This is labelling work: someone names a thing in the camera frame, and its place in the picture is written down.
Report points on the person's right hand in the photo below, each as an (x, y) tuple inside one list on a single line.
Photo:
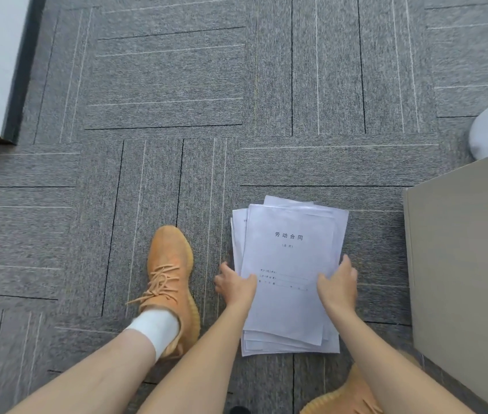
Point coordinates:
[(341, 291)]

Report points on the person's left hand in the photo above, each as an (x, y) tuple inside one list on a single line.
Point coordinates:
[(236, 293)]

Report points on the person's right thumb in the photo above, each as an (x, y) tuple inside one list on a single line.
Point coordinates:
[(325, 280)]

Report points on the person's left thumb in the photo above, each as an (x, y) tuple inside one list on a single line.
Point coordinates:
[(248, 281)]

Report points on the stack of white paper sheets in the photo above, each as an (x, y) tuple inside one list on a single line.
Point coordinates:
[(289, 258)]

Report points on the person's left forearm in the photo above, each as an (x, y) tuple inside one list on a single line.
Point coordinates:
[(200, 362)]

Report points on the person's right forearm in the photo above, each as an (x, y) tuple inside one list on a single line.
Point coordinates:
[(381, 362)]

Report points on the person's left orange sneaker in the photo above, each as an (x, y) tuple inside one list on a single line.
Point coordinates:
[(170, 262)]

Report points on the person's orange sneaker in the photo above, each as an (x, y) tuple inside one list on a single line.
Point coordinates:
[(356, 396), (170, 262)]

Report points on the white sock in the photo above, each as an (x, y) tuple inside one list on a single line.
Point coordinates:
[(153, 327)]

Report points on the person's right orange sneaker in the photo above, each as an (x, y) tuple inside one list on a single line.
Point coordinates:
[(356, 396)]

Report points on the small black object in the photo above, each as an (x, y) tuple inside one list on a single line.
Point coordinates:
[(240, 410)]

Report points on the beige cabinet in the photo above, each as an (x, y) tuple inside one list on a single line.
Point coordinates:
[(463, 275)]

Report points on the person's left leg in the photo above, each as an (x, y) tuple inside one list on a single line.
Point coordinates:
[(93, 375)]

